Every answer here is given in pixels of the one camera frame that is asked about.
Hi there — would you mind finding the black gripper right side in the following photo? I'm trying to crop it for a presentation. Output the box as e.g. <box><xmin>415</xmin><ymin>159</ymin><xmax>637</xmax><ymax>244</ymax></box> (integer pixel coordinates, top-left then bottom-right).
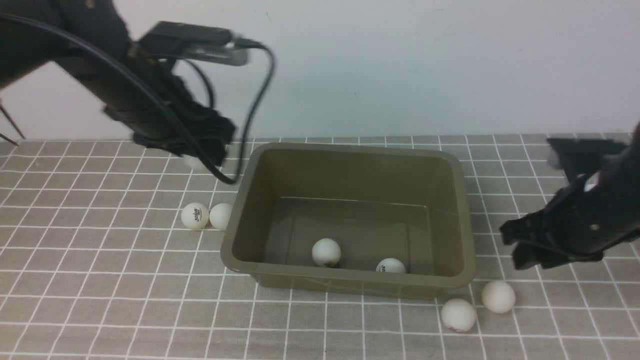
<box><xmin>500</xmin><ymin>172</ymin><xmax>618</xmax><ymax>271</ymax></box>

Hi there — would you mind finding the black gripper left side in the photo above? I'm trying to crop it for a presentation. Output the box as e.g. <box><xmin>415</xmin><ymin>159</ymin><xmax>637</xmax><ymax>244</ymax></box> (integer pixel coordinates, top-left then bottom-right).
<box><xmin>131</xmin><ymin>75</ymin><xmax>237</xmax><ymax>156</ymax></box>

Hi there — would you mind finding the white ball with logo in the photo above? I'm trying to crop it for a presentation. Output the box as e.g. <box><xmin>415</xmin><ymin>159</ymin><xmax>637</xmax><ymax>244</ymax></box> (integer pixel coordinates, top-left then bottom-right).
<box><xmin>180</xmin><ymin>202</ymin><xmax>210</xmax><ymax>231</ymax></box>

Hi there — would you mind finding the plain white table-tennis ball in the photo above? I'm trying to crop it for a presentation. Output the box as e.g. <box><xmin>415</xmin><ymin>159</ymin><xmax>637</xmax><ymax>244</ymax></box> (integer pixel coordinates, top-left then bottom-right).
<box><xmin>209</xmin><ymin>202</ymin><xmax>233</xmax><ymax>231</ymax></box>

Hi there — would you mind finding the olive green plastic bin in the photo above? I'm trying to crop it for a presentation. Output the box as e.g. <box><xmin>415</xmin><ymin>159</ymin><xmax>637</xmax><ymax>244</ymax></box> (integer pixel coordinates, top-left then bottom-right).
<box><xmin>220</xmin><ymin>142</ymin><xmax>477</xmax><ymax>299</ymax></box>

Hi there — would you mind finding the white ball side logo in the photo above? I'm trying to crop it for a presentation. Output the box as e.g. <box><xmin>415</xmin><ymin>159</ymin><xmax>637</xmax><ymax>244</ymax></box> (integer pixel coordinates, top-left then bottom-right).
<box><xmin>375</xmin><ymin>258</ymin><xmax>407</xmax><ymax>274</ymax></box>

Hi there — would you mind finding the grey checked tablecloth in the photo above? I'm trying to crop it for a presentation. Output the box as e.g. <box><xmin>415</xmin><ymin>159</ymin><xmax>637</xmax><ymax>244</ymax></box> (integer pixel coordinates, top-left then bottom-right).
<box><xmin>0</xmin><ymin>134</ymin><xmax>639</xmax><ymax>360</ymax></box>

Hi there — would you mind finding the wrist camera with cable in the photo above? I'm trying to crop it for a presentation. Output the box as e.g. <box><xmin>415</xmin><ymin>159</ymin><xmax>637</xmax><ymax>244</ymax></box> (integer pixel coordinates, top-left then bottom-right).
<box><xmin>139</xmin><ymin>22</ymin><xmax>277</xmax><ymax>185</ymax></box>

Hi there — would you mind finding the black wrist camera right side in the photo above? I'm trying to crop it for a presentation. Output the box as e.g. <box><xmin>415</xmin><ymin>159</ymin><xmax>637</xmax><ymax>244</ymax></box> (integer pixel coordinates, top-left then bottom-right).
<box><xmin>546</xmin><ymin>137</ymin><xmax>627</xmax><ymax>182</ymax></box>

